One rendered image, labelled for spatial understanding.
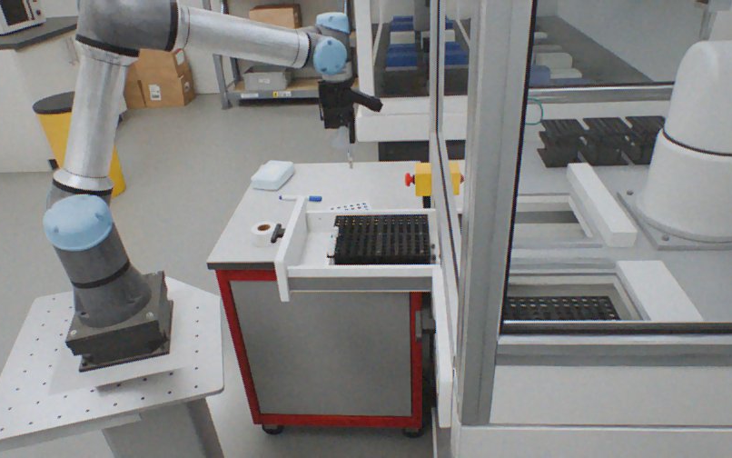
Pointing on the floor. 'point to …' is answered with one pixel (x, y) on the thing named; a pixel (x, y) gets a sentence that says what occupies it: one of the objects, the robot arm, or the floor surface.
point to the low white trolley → (321, 314)
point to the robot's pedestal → (202, 436)
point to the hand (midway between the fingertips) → (351, 151)
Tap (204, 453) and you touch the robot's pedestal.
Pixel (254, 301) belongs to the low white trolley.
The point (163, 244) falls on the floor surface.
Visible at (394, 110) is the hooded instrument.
